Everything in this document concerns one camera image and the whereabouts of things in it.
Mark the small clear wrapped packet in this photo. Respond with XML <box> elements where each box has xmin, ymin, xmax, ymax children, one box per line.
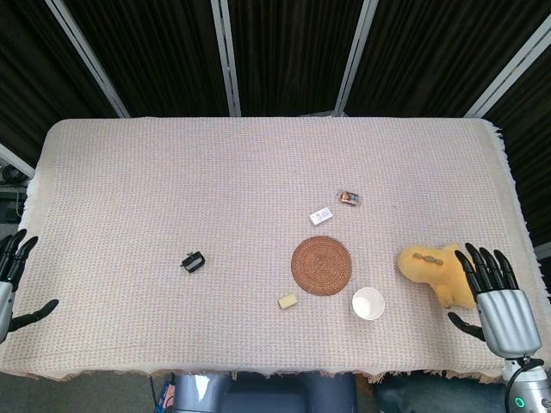
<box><xmin>336</xmin><ymin>189</ymin><xmax>362</xmax><ymax>207</ymax></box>

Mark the round woven rattan coaster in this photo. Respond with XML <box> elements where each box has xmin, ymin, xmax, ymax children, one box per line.
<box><xmin>290</xmin><ymin>235</ymin><xmax>353</xmax><ymax>297</ymax></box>

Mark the black binder clip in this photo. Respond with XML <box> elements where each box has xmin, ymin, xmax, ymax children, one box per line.
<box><xmin>180</xmin><ymin>252</ymin><xmax>206</xmax><ymax>274</ymax></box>

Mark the yellow plush toy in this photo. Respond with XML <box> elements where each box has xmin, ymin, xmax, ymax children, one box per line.
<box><xmin>397</xmin><ymin>243</ymin><xmax>479</xmax><ymax>309</ymax></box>

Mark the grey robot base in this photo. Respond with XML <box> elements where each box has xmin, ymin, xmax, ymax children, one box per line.
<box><xmin>170</xmin><ymin>371</ymin><xmax>358</xmax><ymax>413</ymax></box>

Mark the white paper cup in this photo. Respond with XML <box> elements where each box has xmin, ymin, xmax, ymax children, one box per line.
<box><xmin>351</xmin><ymin>287</ymin><xmax>386</xmax><ymax>321</ymax></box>

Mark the beige woven tablecloth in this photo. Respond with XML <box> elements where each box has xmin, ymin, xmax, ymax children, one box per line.
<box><xmin>0</xmin><ymin>116</ymin><xmax>550</xmax><ymax>385</ymax></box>

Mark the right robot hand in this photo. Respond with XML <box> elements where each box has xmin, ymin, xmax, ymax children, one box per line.
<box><xmin>447</xmin><ymin>243</ymin><xmax>542</xmax><ymax>359</ymax></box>

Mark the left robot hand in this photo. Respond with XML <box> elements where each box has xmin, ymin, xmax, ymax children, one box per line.
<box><xmin>0</xmin><ymin>229</ymin><xmax>59</xmax><ymax>344</ymax></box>

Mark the small white card box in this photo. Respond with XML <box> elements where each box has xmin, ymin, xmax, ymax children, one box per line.
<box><xmin>309</xmin><ymin>206</ymin><xmax>334</xmax><ymax>227</ymax></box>

